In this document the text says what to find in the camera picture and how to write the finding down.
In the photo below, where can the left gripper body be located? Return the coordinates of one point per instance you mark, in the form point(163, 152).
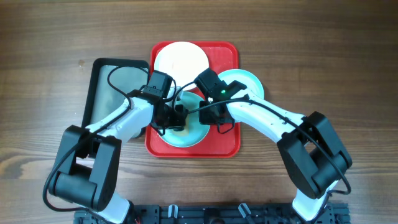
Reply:
point(172, 118)

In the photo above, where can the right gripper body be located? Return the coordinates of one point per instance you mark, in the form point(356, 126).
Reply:
point(207, 116)

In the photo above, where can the teal plate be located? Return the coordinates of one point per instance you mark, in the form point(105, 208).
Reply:
point(197, 130)
point(245, 77)

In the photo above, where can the green yellow sponge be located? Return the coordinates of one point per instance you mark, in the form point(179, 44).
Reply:
point(181, 131)

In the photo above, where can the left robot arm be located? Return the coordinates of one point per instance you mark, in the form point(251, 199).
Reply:
point(86, 166)

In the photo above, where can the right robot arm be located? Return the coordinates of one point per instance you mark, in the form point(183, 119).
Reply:
point(313, 154)

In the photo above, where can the red plastic tray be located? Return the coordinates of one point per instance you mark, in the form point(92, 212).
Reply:
point(222, 56)

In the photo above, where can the black tray with water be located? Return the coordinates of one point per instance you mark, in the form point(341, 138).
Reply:
point(125, 74)

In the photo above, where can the white round plate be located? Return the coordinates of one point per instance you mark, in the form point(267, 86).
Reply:
point(183, 61)

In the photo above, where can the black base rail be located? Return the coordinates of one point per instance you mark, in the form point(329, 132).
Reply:
point(263, 214)

